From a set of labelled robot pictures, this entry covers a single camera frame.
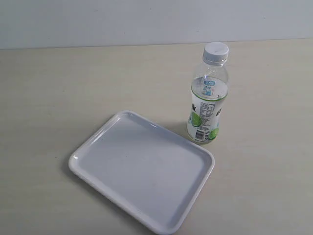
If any clear Gatorade drink bottle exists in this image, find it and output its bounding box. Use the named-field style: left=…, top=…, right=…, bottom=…
left=186, top=52, right=230, bottom=145

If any white bottle cap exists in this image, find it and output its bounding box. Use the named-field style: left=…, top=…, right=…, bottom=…
left=203, top=42, right=229, bottom=62

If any white rectangular plastic tray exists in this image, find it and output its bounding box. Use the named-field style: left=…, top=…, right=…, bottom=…
left=68, top=110, right=215, bottom=235

